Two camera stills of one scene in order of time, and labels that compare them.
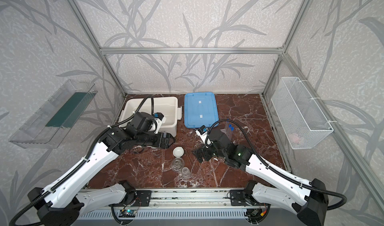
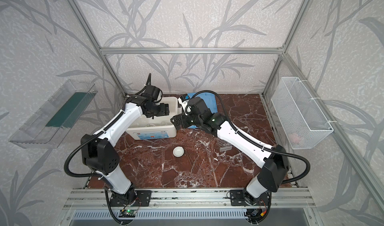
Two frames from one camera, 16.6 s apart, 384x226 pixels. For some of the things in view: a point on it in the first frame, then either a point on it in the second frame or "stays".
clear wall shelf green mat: (44, 127) stays
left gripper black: (163, 140) → (163, 109)
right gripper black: (204, 153) → (177, 120)
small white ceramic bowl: (178, 151) stays
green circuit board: (127, 213) stays
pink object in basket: (294, 138) stays
